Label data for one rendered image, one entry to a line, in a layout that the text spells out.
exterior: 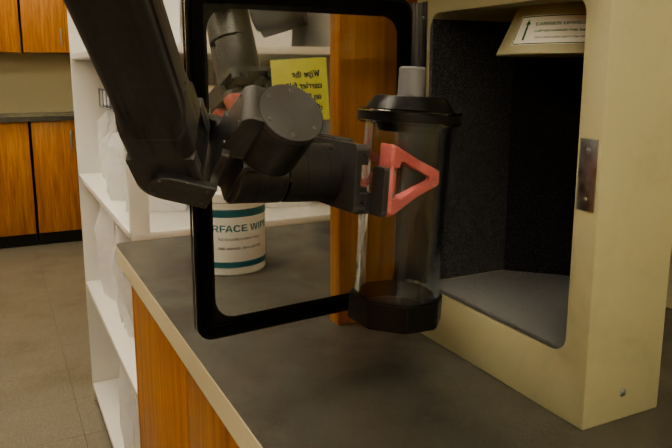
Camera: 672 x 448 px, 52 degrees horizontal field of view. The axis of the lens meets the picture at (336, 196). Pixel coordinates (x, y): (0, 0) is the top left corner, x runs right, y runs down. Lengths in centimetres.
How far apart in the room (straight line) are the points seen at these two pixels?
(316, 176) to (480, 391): 33
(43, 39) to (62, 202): 123
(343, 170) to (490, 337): 31
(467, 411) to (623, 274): 22
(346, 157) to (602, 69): 25
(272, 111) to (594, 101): 31
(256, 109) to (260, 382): 38
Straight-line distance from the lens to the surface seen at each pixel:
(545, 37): 78
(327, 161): 64
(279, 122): 55
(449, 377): 85
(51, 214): 558
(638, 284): 76
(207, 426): 104
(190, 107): 57
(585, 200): 70
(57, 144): 551
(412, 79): 70
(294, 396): 80
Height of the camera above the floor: 130
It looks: 10 degrees down
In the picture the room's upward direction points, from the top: straight up
